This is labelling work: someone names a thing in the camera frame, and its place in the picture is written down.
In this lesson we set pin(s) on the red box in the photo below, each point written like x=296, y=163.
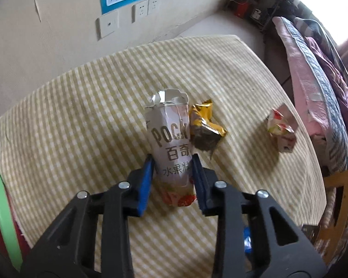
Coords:
x=241, y=9

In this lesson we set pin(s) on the purple cloth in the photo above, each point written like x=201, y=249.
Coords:
x=330, y=63

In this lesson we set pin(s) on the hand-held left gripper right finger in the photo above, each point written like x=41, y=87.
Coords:
x=197, y=181

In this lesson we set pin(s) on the bright blue wrapper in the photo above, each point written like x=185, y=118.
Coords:
x=247, y=240

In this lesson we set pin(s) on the red bin with green rim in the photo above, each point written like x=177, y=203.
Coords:
x=3, y=208

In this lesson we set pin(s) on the white wall socket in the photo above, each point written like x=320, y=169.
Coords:
x=140, y=11
x=153, y=5

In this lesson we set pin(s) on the white snack packet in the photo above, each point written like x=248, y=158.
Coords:
x=168, y=139

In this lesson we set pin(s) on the dark metal shelf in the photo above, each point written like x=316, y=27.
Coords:
x=264, y=3

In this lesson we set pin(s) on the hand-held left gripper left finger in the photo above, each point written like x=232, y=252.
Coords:
x=145, y=185

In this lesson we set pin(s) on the red yellow white wrapper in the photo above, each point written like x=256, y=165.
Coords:
x=281, y=130

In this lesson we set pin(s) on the gold crumpled wrapper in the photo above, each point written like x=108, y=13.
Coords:
x=203, y=127

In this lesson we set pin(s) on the yellow checked cloth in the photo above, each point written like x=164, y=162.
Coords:
x=75, y=121

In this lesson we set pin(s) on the white wall switch plate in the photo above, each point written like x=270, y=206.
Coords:
x=107, y=24

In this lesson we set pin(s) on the wooden chair frame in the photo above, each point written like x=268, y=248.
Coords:
x=340, y=176

